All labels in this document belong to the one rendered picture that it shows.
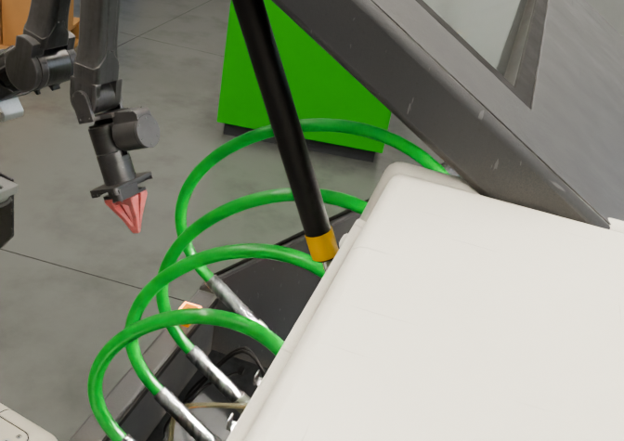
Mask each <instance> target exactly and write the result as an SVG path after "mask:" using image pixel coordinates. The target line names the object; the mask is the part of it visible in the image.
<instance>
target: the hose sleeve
mask: <svg viewBox="0 0 624 441"><path fill-rule="evenodd" d="M205 283H206V284H205V285H206V286H207V287H208V288H209V289H210V290H211V292H213V293H214V294H215V296H216V297H218V298H219V299H220V300H221V301H222V303H223V304H224V305H225V306H226V307H227V308H228V309H229V310H230V311H231V312H232V313H235V314H238V315H241V316H244V317H247V318H249V319H252V320H254V321H256V322H258V321H259V320H258V319H259V318H258V317H257V316H256V315H255V314H254V312H253V311H251V310H250V309H249V307H248V306H246V305H245V304H244V303H243V301H242V300H241V299H240V298H239V297H238V296H237V295H236V294H235V293H234V292H233V291H232V290H231V289H230V288H229V287H228V286H227V285H226V284H225V283H224V282H223V280H221V279H220V278H219V277H218V276H217V275H213V276H212V277H211V278H210V279H209V280H208V281H207V282H205Z"/></svg>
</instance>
